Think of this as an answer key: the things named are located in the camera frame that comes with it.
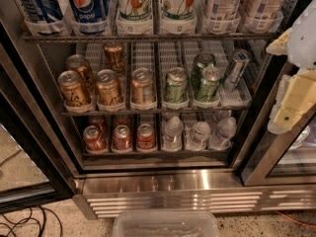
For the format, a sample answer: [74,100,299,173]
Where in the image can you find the left fridge glass door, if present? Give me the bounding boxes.
[0,24,75,213]

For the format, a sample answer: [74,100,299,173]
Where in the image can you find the white labelled bottle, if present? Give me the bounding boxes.
[241,0,284,33]
[201,0,240,35]

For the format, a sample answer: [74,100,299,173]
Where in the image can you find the green can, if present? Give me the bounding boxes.
[191,51,215,90]
[165,67,188,104]
[195,66,222,103]

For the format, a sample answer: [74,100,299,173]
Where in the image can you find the right white labelled bottle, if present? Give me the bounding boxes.
[241,0,284,33]

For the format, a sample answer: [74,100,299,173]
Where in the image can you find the top wire shelf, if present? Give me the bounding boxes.
[22,33,278,43]

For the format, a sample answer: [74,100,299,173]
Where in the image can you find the orange floor cable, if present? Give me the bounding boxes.
[275,210,316,229]

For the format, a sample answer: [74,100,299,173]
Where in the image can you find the wire shelf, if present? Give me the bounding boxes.
[22,33,278,43]
[61,107,249,117]

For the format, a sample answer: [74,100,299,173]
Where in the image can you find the front middle red can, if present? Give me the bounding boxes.
[114,124,131,150]

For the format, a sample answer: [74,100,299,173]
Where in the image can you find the rear middle red can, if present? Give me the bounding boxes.
[114,115,132,128]

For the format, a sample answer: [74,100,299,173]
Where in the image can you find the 7up bottle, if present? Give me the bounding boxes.
[117,0,152,35]
[160,0,197,35]

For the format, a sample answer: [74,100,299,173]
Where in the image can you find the right Pepsi bottle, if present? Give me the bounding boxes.
[69,0,108,35]

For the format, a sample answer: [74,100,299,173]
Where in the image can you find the left white labelled bottle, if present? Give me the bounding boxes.
[201,0,240,35]

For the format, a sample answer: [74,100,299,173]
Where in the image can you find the water bottle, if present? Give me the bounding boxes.
[208,117,237,150]
[163,117,184,152]
[185,121,210,151]

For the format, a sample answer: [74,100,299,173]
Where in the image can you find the far-left gold can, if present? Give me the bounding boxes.
[66,54,95,95]
[57,70,91,107]

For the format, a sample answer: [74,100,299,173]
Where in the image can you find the front left red can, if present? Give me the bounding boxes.
[83,125,107,151]

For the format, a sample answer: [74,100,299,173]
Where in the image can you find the left 7up bottle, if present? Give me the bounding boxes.
[117,0,152,35]

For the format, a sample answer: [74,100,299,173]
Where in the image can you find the middle wire shelf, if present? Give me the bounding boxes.
[61,107,249,117]

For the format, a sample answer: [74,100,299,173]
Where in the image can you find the middle water bottle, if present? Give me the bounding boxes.
[185,121,210,151]

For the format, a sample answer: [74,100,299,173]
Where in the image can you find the red can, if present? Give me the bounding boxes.
[114,115,132,128]
[136,123,155,150]
[114,124,131,150]
[83,125,107,151]
[88,116,108,136]

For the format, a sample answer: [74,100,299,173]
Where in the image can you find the rear far-left gold can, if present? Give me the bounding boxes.
[66,54,95,95]

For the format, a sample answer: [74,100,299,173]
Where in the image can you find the right water bottle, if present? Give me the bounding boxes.
[208,117,237,150]

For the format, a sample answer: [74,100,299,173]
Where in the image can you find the rear left red can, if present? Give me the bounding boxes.
[88,116,108,136]

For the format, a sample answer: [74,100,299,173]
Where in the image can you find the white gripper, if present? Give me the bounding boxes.
[266,28,316,134]

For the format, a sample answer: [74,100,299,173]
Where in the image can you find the left water bottle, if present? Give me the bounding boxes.
[163,117,184,152]

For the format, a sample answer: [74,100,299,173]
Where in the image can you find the front far-left gold can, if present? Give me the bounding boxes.
[57,70,91,107]

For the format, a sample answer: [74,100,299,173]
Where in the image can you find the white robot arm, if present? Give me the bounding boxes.
[266,0,316,134]

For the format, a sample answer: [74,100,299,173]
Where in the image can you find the tilted silver slim can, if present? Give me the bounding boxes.
[223,49,251,92]

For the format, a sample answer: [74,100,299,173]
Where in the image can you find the clear plastic bin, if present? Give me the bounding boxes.
[112,209,220,237]

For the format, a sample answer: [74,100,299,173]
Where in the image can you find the front right red can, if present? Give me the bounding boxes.
[136,123,155,150]

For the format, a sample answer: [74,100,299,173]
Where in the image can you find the fridge glass door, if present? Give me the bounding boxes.
[0,24,75,213]
[232,57,315,186]

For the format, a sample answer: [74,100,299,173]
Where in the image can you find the black floor cables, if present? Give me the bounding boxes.
[0,205,64,237]

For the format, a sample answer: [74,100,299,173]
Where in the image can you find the pepsi bottle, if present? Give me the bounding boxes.
[21,0,63,36]
[69,0,108,35]

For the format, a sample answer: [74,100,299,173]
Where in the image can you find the left Pepsi bottle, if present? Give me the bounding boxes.
[21,0,63,36]

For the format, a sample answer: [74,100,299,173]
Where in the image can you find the right fridge glass door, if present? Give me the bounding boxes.
[232,57,315,186]

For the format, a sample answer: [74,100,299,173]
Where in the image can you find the right 7up bottle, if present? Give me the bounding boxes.
[160,0,197,35]

